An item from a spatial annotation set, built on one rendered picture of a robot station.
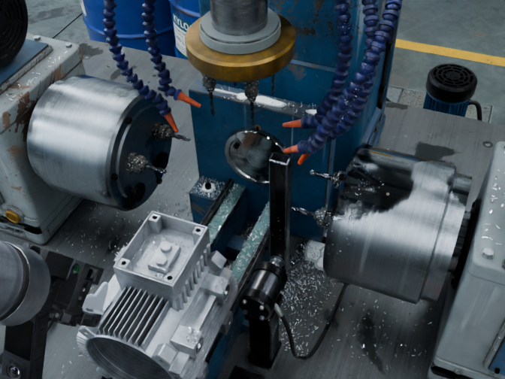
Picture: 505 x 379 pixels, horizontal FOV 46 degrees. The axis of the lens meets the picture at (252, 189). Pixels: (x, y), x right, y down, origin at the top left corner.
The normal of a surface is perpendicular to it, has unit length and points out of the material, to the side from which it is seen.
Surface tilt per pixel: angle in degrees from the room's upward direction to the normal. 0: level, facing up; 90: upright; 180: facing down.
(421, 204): 24
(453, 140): 0
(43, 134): 51
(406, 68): 0
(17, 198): 89
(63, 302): 30
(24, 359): 58
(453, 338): 89
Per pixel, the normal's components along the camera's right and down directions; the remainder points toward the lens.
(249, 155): -0.40, 0.66
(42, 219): 0.92, 0.26
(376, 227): -0.32, 0.07
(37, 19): -0.03, -0.70
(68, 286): -0.22, -0.27
